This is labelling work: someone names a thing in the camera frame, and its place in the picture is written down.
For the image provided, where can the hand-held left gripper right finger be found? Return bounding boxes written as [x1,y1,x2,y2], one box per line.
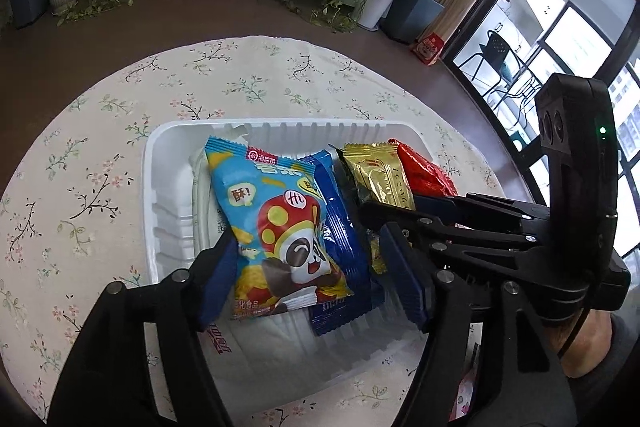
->
[379,223,581,427]

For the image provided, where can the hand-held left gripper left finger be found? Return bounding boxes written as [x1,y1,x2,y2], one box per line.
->
[46,231,239,427]

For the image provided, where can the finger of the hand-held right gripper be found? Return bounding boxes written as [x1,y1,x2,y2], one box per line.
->
[358,200,532,279]
[411,192,552,229]

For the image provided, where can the gold snack packet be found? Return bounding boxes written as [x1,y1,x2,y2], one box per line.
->
[336,142,418,212]

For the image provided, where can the shiny red snack packet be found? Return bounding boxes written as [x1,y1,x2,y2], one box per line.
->
[387,138,458,200]

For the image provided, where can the dark blue snack packet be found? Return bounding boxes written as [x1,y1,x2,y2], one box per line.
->
[295,149,386,338]

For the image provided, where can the white snack packet red label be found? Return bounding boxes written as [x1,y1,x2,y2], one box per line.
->
[190,127,331,373]

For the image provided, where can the light blue panda snack packet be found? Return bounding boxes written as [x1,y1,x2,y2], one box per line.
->
[204,136,355,320]

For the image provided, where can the white plastic tray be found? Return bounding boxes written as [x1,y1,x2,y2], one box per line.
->
[142,119,468,405]

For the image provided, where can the person's right forearm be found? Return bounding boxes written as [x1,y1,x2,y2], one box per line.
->
[547,307,640,413]

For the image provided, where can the black balcony chair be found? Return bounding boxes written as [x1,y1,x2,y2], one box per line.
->
[457,29,543,108]

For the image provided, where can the red gift bag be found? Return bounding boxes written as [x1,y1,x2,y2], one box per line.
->
[411,32,446,66]

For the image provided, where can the round table with floral cloth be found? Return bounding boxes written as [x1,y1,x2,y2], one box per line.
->
[0,34,538,427]

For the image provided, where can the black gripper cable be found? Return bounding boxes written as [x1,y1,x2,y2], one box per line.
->
[557,304,593,360]

